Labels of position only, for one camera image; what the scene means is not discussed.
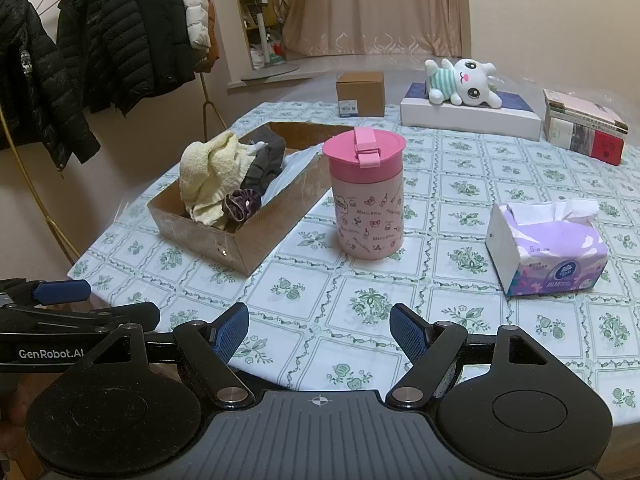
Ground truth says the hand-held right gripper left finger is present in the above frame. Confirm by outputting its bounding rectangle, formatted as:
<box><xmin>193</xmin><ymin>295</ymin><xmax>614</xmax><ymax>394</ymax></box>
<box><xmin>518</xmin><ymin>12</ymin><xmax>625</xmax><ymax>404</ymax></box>
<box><xmin>85</xmin><ymin>302</ymin><xmax>256</xmax><ymax>408</ymax></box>

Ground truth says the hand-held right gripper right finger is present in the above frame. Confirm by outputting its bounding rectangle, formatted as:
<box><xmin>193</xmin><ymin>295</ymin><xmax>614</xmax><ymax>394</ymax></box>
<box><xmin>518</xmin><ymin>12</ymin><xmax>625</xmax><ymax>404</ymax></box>
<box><xmin>385</xmin><ymin>302</ymin><xmax>551</xmax><ymax>408</ymax></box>

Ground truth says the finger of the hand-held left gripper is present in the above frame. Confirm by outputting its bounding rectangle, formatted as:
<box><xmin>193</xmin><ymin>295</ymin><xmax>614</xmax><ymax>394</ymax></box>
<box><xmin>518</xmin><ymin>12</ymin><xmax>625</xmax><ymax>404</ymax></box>
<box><xmin>0</xmin><ymin>301</ymin><xmax>161</xmax><ymax>333</ymax></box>
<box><xmin>0</xmin><ymin>279</ymin><xmax>92</xmax><ymax>306</ymax></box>

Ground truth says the cardboard tray box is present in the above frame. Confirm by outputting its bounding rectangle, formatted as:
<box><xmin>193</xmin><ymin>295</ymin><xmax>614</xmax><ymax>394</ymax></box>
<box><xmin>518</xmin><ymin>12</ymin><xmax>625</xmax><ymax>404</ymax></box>
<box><xmin>146</xmin><ymin>121</ymin><xmax>337</xmax><ymax>277</ymax></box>

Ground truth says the dark velvet scrunchie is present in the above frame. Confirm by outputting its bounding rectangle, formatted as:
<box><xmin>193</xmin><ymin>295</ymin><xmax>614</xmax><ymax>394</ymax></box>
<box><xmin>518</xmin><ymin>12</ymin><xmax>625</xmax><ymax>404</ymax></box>
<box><xmin>222</xmin><ymin>189</ymin><xmax>263</xmax><ymax>223</ymax></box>

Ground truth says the pale yellow towel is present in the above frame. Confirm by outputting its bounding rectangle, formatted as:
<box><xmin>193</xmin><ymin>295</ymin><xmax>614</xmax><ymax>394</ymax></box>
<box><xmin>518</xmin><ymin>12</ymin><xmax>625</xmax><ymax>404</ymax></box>
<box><xmin>179</xmin><ymin>131</ymin><xmax>257</xmax><ymax>228</ymax></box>

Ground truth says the dark grey cloth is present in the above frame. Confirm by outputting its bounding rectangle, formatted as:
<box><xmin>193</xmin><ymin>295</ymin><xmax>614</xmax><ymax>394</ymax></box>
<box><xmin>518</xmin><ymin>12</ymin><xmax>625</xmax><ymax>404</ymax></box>
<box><xmin>239</xmin><ymin>127</ymin><xmax>287</xmax><ymax>196</ymax></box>

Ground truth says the clear plastic bag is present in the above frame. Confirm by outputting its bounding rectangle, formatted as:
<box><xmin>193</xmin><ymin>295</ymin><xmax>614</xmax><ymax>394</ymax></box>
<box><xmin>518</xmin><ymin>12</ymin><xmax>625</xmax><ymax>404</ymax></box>
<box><xmin>260</xmin><ymin>142</ymin><xmax>328</xmax><ymax>206</ymax></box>

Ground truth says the pink lidded cup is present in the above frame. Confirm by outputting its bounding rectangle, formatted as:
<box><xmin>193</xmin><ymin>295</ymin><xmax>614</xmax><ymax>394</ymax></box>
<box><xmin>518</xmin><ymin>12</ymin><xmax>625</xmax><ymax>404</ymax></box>
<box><xmin>321</xmin><ymin>127</ymin><xmax>406</xmax><ymax>261</ymax></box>

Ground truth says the purple tissue pack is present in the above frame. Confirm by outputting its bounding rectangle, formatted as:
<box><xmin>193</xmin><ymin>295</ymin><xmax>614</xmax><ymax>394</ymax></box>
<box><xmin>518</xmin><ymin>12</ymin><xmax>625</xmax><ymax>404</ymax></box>
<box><xmin>485</xmin><ymin>198</ymin><xmax>610</xmax><ymax>298</ymax></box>

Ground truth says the black puffer jacket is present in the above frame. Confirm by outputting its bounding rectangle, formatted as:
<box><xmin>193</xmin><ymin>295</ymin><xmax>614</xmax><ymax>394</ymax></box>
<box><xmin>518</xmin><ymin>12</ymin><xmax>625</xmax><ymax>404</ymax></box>
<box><xmin>0</xmin><ymin>0</ymin><xmax>102</xmax><ymax>173</ymax></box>
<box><xmin>56</xmin><ymin>0</ymin><xmax>197</xmax><ymax>117</ymax></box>

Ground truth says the white and blue flat box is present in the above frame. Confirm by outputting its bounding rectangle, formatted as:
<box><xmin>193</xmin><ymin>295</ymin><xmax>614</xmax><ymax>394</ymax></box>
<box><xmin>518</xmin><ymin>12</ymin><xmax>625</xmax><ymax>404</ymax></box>
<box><xmin>400</xmin><ymin>81</ymin><xmax>543</xmax><ymax>142</ymax></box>

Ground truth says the small closed cardboard box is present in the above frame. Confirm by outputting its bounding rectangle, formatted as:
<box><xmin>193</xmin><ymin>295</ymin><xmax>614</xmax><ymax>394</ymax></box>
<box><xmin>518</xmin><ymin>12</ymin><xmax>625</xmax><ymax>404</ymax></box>
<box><xmin>335</xmin><ymin>71</ymin><xmax>386</xmax><ymax>118</ymax></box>

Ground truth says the gold coat rack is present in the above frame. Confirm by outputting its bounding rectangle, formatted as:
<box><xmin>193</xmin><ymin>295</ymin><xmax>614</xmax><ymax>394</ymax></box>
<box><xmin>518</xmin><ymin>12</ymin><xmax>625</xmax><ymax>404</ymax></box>
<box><xmin>0</xmin><ymin>0</ymin><xmax>226</xmax><ymax>267</ymax></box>

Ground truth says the white spine book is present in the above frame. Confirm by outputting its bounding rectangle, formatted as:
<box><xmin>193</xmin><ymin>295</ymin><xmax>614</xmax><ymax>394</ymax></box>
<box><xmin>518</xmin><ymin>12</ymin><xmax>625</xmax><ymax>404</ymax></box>
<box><xmin>549</xmin><ymin>119</ymin><xmax>573</xmax><ymax>150</ymax></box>

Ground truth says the white plush toy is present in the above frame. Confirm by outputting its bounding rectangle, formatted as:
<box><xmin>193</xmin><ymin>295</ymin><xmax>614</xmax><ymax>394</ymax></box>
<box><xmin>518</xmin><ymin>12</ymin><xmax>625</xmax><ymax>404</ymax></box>
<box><xmin>424</xmin><ymin>57</ymin><xmax>502</xmax><ymax>110</ymax></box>

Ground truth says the grey spine book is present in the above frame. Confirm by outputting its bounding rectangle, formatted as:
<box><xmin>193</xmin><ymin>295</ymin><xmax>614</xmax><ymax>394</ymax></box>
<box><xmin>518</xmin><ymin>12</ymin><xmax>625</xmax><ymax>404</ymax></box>
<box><xmin>570</xmin><ymin>124</ymin><xmax>597</xmax><ymax>157</ymax></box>

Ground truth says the red spine book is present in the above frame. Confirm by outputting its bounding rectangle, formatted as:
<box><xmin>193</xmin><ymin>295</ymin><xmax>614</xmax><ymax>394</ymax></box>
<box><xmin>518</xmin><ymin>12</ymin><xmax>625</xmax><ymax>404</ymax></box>
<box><xmin>592</xmin><ymin>131</ymin><xmax>626</xmax><ymax>166</ymax></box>

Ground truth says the brown jacket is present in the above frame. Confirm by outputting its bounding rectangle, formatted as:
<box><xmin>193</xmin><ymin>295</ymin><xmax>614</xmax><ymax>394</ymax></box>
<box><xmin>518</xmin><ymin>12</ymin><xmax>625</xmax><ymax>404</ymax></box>
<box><xmin>205</xmin><ymin>0</ymin><xmax>221</xmax><ymax>72</ymax></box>

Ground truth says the white puffer jacket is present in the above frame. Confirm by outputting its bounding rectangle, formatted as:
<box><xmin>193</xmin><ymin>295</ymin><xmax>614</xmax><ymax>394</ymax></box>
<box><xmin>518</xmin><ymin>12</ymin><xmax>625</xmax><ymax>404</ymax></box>
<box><xmin>160</xmin><ymin>0</ymin><xmax>211</xmax><ymax>51</ymax></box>

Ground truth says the beige curtain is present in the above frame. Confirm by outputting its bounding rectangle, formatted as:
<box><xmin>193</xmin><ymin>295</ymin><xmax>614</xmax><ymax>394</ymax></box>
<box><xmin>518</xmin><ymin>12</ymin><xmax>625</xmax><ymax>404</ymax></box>
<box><xmin>282</xmin><ymin>0</ymin><xmax>463</xmax><ymax>58</ymax></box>

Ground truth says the white pedestal fan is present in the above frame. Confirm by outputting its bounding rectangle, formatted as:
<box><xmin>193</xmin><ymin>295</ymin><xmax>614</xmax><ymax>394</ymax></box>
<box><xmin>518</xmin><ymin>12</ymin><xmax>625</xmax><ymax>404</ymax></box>
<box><xmin>242</xmin><ymin>0</ymin><xmax>300</xmax><ymax>81</ymax></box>

